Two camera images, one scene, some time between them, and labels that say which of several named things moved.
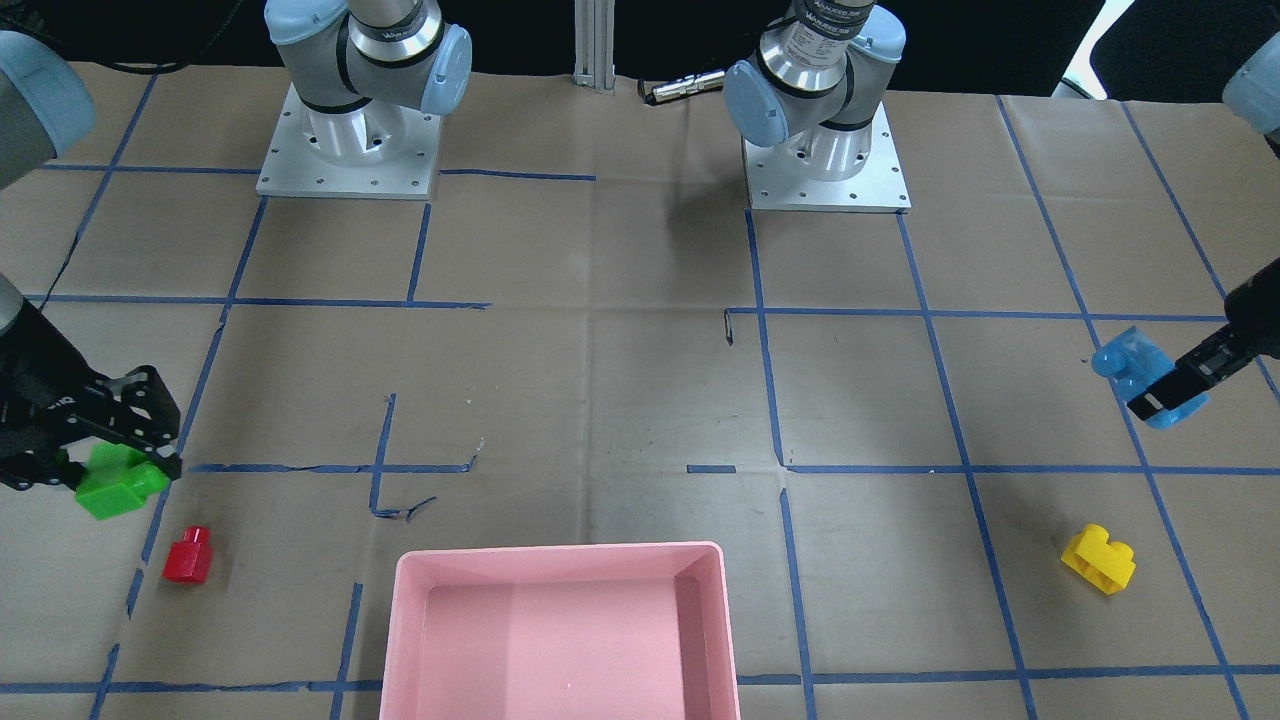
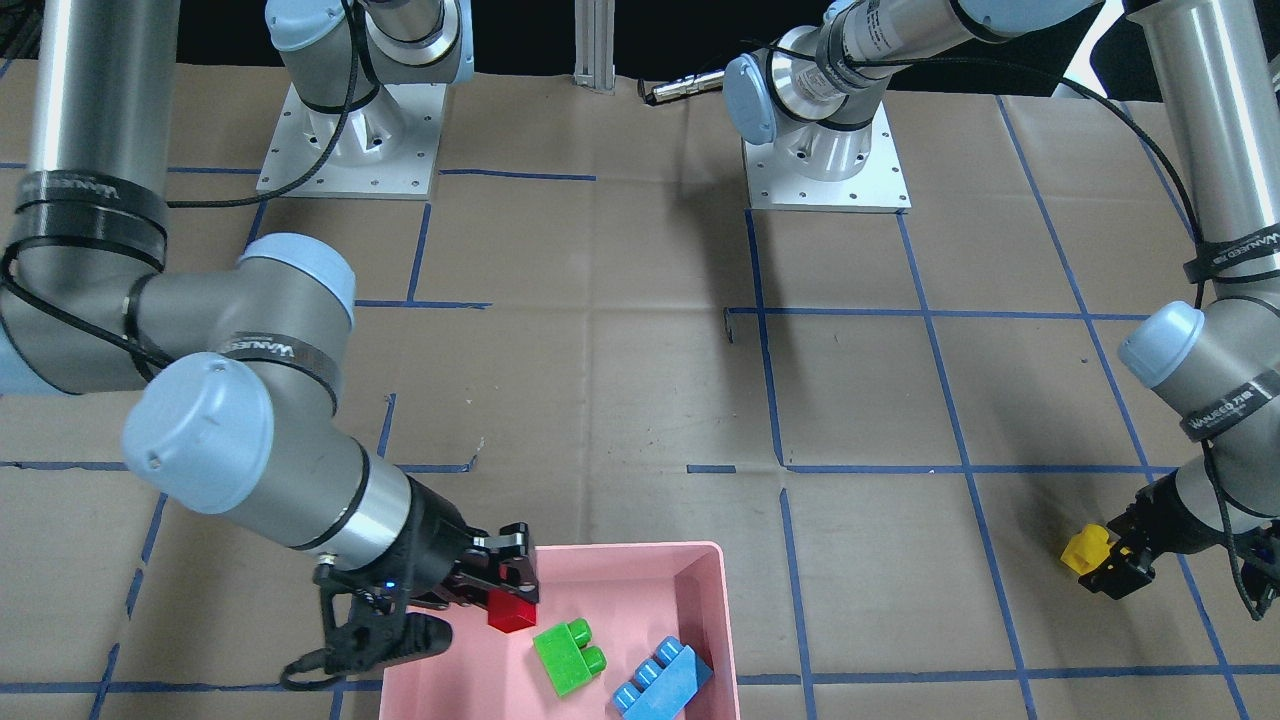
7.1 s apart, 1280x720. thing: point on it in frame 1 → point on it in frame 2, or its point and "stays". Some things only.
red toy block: (189, 559) → (509, 614)
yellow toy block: (1108, 566) stays
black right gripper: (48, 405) → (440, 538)
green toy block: (117, 480) → (567, 657)
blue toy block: (1134, 360) → (664, 687)
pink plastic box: (560, 631) stays
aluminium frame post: (594, 44) stays
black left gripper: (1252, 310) → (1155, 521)
